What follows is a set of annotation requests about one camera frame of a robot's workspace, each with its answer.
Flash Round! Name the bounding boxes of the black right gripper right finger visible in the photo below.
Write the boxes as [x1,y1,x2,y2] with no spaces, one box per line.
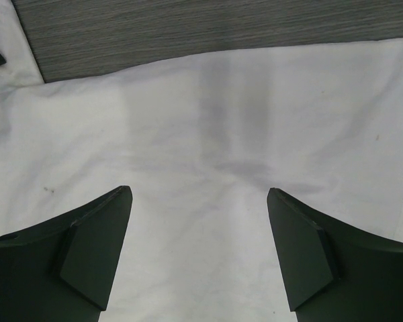
[267,188,403,321]

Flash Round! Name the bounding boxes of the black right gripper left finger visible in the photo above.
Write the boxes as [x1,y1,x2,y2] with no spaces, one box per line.
[0,186,132,321]

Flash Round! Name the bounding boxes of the white t shirt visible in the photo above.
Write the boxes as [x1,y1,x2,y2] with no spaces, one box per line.
[0,1,403,321]

